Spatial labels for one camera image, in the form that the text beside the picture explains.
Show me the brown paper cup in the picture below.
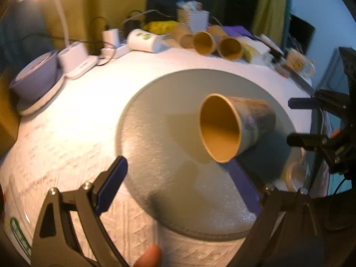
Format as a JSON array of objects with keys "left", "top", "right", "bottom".
[
  {"left": 180, "top": 31, "right": 217, "bottom": 55},
  {"left": 208, "top": 25, "right": 227, "bottom": 38},
  {"left": 218, "top": 36, "right": 244, "bottom": 61},
  {"left": 171, "top": 24, "right": 192, "bottom": 47},
  {"left": 198, "top": 93, "right": 276, "bottom": 163}
]

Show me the operator thumb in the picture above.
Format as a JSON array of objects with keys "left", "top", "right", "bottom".
[{"left": 133, "top": 244, "right": 162, "bottom": 267}]

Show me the white bear mug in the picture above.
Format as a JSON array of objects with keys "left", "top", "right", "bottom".
[{"left": 285, "top": 48, "right": 316, "bottom": 78}]

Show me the black monitor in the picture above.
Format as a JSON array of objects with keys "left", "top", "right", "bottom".
[{"left": 286, "top": 14, "right": 316, "bottom": 55}]

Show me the purple cloth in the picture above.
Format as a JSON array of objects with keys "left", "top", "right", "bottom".
[{"left": 223, "top": 25, "right": 255, "bottom": 39}]

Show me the yellow curtain right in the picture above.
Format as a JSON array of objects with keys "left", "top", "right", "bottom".
[{"left": 252, "top": 0, "right": 287, "bottom": 45}]

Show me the yellow curtain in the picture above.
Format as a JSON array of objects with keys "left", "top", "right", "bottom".
[
  {"left": 252, "top": 0, "right": 287, "bottom": 45},
  {"left": 41, "top": 0, "right": 151, "bottom": 51}
]

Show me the white woven basket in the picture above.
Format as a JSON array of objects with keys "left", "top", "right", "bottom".
[{"left": 177, "top": 8, "right": 209, "bottom": 34}]

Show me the round grey placemat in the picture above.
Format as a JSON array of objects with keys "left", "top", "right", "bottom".
[{"left": 116, "top": 69, "right": 301, "bottom": 241}]

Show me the yellow snack bag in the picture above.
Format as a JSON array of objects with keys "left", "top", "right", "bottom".
[{"left": 142, "top": 20, "right": 179, "bottom": 35}]

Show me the purple bowl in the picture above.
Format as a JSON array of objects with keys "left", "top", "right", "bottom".
[{"left": 9, "top": 50, "right": 57, "bottom": 101}]

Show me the black charger plug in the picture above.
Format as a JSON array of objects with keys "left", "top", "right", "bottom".
[{"left": 124, "top": 19, "right": 141, "bottom": 37}]

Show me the white desk lamp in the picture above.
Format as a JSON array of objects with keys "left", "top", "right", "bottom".
[{"left": 16, "top": 0, "right": 99, "bottom": 80}]

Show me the white power strip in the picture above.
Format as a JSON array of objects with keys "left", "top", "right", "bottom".
[{"left": 99, "top": 32, "right": 173, "bottom": 60}]

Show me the white charger plug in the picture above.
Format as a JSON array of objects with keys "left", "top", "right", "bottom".
[{"left": 102, "top": 28, "right": 120, "bottom": 48}]

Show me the yellow curtain left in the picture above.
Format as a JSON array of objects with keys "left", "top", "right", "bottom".
[{"left": 41, "top": 0, "right": 151, "bottom": 51}]

